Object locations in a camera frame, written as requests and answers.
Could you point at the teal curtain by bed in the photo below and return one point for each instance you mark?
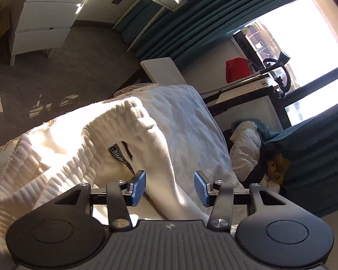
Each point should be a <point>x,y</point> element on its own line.
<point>311,180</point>

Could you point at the red bag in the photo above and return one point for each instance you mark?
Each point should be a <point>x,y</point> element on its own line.
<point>237,68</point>

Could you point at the teal curtain far side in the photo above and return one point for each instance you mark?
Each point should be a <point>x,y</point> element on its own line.
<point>184,34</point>

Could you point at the mustard yellow garment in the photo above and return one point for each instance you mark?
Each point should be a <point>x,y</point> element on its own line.
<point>276,168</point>

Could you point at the white puffy jacket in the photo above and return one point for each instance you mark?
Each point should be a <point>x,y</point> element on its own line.
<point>245,152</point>

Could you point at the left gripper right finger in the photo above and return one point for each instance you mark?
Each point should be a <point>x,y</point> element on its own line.
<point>219,196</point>

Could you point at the white sweatpants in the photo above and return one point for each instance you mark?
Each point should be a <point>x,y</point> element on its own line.
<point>166,131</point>

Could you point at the pile of clothes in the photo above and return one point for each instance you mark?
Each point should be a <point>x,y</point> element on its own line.
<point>267,151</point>

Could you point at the white drawer cabinet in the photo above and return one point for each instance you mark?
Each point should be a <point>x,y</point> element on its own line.
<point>39,25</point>

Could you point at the white board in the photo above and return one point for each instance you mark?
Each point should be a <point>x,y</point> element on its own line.
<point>163,71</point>

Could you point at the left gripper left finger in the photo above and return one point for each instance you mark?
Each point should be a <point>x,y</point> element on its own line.
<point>120,196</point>

